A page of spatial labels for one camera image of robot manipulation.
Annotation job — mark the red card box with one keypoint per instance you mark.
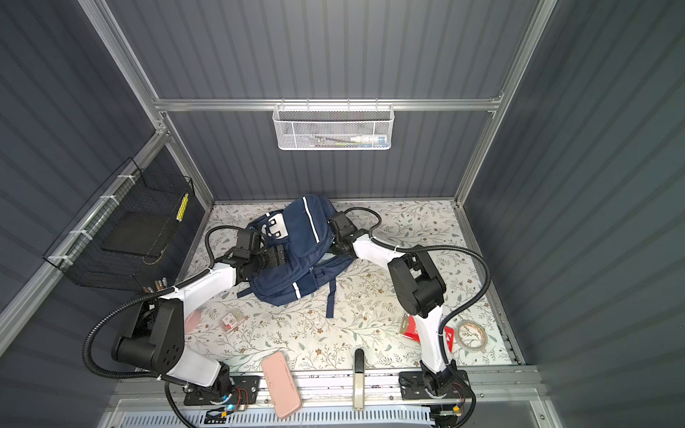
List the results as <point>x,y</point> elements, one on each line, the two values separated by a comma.
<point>408,329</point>

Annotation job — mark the black handled metal tool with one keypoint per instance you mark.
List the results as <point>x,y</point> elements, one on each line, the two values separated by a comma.
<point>358,395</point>

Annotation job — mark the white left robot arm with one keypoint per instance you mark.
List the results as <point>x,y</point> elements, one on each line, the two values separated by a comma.
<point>153,339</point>

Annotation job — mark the coloured pencils cup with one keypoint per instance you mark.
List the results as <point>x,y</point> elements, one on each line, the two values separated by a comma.
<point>190,318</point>

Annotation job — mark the floral table mat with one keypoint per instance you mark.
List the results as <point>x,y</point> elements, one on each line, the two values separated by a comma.
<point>367,312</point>

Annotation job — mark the black wire wall basket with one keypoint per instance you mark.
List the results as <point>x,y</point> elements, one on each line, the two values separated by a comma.
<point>131,240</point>

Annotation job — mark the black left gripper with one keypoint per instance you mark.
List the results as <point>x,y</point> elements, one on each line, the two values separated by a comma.
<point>273,259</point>

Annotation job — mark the navy blue student backpack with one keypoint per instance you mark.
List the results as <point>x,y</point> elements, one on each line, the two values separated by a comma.
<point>302,231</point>

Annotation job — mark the white wire mesh basket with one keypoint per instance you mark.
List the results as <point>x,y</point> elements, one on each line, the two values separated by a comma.
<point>333,129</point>

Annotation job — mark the roll of clear tape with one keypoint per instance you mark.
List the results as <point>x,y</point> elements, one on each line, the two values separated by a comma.
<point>471,336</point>

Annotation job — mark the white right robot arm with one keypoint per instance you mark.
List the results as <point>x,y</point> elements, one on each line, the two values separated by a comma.
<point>420,290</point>

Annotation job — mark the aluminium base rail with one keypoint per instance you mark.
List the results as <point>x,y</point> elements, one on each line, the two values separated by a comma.
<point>334,388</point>

